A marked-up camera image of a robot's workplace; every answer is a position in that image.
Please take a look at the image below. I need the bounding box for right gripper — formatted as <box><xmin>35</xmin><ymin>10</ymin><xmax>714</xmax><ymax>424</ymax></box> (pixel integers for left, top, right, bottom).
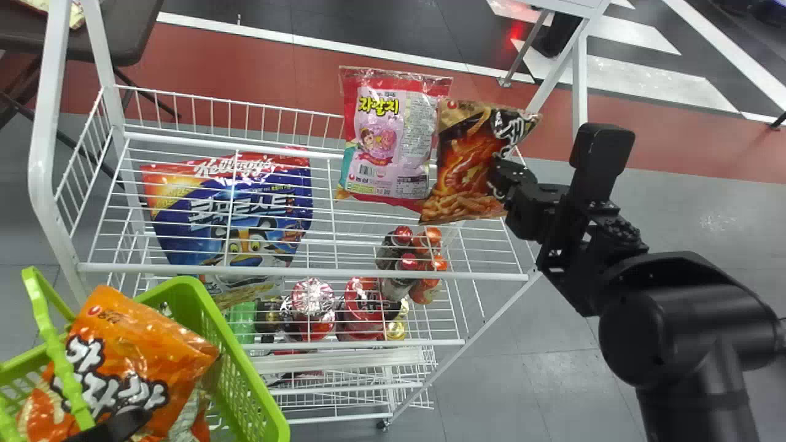
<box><xmin>488</xmin><ymin>157</ymin><xmax>591</xmax><ymax>247</ymax></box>

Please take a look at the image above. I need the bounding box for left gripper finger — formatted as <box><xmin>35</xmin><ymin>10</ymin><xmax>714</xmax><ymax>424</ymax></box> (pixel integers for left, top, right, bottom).
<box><xmin>61</xmin><ymin>408</ymin><xmax>153</xmax><ymax>442</ymax></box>

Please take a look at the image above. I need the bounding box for black orange snack packet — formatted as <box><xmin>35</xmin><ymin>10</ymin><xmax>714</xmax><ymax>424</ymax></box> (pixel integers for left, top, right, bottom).
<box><xmin>419</xmin><ymin>98</ymin><xmax>542</xmax><ymax>225</ymax></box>

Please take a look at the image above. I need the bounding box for orange bottle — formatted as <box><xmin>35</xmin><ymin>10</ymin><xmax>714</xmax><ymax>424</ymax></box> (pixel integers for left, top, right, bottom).
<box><xmin>411</xmin><ymin>227</ymin><xmax>444</xmax><ymax>257</ymax></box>
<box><xmin>409</xmin><ymin>254</ymin><xmax>449</xmax><ymax>306</ymax></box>

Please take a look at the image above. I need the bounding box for pink snack packet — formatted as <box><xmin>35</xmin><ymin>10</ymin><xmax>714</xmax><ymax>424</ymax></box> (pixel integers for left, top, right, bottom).
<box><xmin>335</xmin><ymin>66</ymin><xmax>454</xmax><ymax>213</ymax></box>

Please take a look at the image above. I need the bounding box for black bottle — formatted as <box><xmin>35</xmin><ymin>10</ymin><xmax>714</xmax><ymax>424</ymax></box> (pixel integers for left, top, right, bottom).
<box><xmin>379</xmin><ymin>252</ymin><xmax>424</xmax><ymax>303</ymax></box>
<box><xmin>376</xmin><ymin>225</ymin><xmax>414</xmax><ymax>272</ymax></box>

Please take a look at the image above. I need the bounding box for green basket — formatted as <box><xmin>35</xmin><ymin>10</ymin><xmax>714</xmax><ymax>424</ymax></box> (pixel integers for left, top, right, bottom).
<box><xmin>0</xmin><ymin>266</ymin><xmax>291</xmax><ymax>442</ymax></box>

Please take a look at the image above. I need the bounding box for green bottle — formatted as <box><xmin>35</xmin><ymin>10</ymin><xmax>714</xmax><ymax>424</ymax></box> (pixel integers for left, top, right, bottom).
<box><xmin>226</xmin><ymin>301</ymin><xmax>257</xmax><ymax>345</ymax></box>

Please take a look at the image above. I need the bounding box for yellow can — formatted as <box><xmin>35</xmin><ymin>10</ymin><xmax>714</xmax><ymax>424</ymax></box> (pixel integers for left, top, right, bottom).
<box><xmin>385</xmin><ymin>300</ymin><xmax>410</xmax><ymax>342</ymax></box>

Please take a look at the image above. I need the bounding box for yellow snack packet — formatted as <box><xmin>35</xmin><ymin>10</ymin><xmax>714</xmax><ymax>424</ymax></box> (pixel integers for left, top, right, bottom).
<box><xmin>206</xmin><ymin>276</ymin><xmax>287</xmax><ymax>311</ymax></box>

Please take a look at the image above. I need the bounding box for red noodle cup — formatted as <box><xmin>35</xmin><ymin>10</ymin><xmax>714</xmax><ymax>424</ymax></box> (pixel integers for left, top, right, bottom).
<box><xmin>336</xmin><ymin>276</ymin><xmax>389</xmax><ymax>343</ymax></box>
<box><xmin>291</xmin><ymin>277</ymin><xmax>337</xmax><ymax>343</ymax></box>

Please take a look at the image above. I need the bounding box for blue cereal bag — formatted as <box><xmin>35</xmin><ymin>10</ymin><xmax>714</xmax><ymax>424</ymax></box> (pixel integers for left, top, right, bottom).
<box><xmin>139</xmin><ymin>147</ymin><xmax>314</xmax><ymax>297</ymax></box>

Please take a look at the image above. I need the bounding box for black chair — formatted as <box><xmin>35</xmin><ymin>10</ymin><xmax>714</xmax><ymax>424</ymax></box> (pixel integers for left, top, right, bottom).
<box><xmin>0</xmin><ymin>0</ymin><xmax>180</xmax><ymax>147</ymax></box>

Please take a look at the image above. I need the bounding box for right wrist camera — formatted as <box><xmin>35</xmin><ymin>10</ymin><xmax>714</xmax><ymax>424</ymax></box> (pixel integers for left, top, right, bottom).
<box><xmin>569</xmin><ymin>123</ymin><xmax>636</xmax><ymax>209</ymax></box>

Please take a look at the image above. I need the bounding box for white wire rack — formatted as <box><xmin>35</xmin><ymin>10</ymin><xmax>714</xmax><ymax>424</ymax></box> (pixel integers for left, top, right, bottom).
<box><xmin>28</xmin><ymin>0</ymin><xmax>610</xmax><ymax>430</ymax></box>

